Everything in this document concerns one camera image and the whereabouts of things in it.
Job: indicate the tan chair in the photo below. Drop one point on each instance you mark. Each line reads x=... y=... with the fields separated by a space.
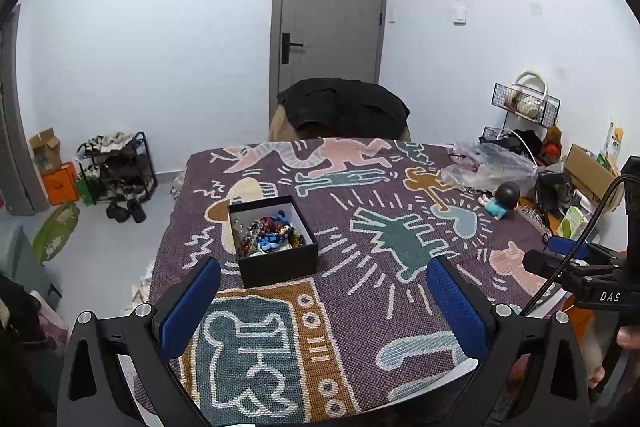
x=280 y=127

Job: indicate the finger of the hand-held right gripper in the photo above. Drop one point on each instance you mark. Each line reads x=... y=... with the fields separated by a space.
x=557 y=243
x=542 y=263

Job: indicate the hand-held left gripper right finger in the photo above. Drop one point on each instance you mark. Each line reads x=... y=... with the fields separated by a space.
x=455 y=307

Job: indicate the person's bare leg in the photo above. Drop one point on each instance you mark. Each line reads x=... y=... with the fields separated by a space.
x=595 y=357

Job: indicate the clear plastic bag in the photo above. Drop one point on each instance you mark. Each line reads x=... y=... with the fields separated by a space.
x=495 y=164

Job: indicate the open cardboard box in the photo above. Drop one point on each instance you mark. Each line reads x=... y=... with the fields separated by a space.
x=590 y=172

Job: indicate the green and yellow carton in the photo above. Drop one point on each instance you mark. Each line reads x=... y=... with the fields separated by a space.
x=615 y=142

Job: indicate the black-haired doll figure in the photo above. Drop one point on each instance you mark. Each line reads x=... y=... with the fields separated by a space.
x=506 y=194

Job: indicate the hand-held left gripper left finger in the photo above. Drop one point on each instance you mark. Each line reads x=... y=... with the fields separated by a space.
x=190 y=307

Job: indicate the black shoe rack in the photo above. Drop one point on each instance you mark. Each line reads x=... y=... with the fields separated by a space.
x=120 y=167

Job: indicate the orange stool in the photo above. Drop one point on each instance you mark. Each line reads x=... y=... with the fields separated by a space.
x=577 y=319

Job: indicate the green floor mat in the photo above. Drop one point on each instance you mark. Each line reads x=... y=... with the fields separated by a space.
x=55 y=232

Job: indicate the black appliance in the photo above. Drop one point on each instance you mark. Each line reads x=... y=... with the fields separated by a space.
x=550 y=189

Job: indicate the purple printed blanket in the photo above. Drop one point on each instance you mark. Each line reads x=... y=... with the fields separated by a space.
x=360 y=307

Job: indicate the white wall switch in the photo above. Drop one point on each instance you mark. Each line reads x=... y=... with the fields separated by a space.
x=459 y=15

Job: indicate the black bag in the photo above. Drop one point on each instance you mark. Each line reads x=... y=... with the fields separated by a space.
x=525 y=142

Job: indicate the black shoe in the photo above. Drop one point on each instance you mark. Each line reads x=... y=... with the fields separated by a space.
x=136 y=212
x=116 y=212

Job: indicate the small cardboard box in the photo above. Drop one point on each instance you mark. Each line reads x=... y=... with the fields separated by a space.
x=45 y=149

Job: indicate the green packet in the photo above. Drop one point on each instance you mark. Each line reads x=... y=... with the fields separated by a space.
x=572 y=222

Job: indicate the person's right hand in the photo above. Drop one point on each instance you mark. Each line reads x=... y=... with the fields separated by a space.
x=629 y=337

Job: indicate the pink cloth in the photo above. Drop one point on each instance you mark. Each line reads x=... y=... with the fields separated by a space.
x=52 y=324

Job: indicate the green bag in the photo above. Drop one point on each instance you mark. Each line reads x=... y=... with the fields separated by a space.
x=86 y=187

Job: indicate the black cloth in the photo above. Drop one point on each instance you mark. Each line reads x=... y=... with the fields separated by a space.
x=345 y=104

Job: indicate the brown teddy bear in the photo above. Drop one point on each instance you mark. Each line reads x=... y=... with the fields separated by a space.
x=552 y=144

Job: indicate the dark cloth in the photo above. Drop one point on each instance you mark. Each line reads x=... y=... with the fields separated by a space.
x=17 y=307

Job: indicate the black square box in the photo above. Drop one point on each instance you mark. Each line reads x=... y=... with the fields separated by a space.
x=280 y=269

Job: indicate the grey door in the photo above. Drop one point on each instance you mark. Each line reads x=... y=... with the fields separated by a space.
x=330 y=32

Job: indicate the orange box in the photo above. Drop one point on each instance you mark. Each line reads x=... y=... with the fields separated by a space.
x=60 y=184

